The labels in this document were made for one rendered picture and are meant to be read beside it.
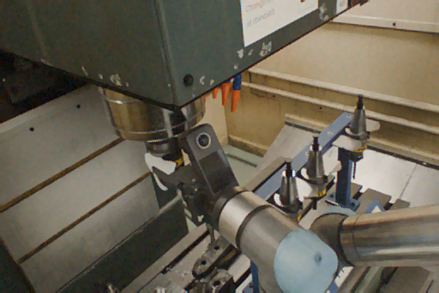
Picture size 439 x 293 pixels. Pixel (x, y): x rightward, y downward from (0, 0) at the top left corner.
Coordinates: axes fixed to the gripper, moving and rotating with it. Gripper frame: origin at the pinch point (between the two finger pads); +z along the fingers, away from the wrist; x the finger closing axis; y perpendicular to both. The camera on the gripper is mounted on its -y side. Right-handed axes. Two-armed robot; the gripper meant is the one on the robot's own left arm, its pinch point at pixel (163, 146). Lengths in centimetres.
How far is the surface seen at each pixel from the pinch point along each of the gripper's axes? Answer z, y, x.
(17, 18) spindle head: 5.6, -25.3, -14.0
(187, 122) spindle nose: -8.8, -8.0, 0.8
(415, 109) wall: 8, 38, 100
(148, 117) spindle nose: -7.7, -10.8, -4.5
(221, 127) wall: 99, 72, 78
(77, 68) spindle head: -6.6, -20.5, -11.6
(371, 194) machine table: 2, 55, 69
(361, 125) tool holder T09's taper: -2, 20, 54
